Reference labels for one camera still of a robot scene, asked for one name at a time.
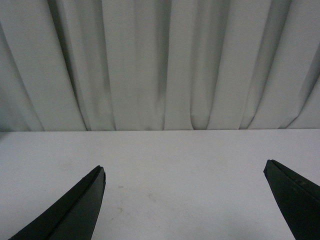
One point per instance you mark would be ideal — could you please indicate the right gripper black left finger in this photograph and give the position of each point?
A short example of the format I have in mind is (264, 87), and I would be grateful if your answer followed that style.
(74, 215)

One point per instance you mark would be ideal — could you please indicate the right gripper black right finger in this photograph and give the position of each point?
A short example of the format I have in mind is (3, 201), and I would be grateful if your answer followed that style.
(297, 198)

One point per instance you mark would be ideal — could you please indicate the grey pleated curtain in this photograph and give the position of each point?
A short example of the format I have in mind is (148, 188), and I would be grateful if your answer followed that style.
(139, 65)

